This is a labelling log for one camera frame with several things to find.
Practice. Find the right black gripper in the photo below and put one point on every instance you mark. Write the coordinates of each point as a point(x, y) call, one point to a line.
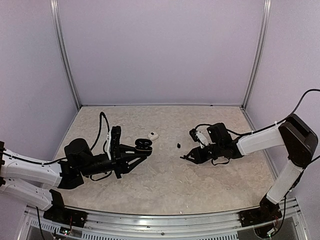
point(199, 159)

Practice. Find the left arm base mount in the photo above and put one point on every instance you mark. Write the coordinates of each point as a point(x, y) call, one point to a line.
point(66, 216)

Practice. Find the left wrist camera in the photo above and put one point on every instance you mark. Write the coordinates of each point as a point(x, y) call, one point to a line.
point(113, 139)

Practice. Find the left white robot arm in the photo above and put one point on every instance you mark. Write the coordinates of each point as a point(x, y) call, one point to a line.
point(36, 183)

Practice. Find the right aluminium frame post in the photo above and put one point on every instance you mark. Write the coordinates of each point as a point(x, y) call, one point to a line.
point(258, 53)

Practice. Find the aluminium frame post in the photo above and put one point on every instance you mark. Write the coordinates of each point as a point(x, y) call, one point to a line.
point(258, 53)
point(54, 6)

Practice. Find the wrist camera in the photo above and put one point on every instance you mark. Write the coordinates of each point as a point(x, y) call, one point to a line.
point(199, 137)
point(113, 139)

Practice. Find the left aluminium frame post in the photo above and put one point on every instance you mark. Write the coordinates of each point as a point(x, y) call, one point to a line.
point(54, 6)

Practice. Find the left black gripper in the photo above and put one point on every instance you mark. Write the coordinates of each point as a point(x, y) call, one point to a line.
point(122, 164)

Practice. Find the black earbud charging case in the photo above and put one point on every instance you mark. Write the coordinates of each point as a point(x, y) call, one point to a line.
point(143, 145)

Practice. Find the white earbud charging case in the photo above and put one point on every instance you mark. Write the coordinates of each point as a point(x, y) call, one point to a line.
point(153, 136)

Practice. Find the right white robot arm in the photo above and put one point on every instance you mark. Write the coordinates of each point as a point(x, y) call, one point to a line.
point(215, 141)

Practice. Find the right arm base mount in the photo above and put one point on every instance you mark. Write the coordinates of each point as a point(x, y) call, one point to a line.
point(259, 215)

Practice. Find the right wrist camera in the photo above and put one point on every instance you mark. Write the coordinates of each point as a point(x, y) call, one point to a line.
point(199, 137)

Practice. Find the front aluminium rail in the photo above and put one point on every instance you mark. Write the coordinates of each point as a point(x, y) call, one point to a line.
point(103, 225)

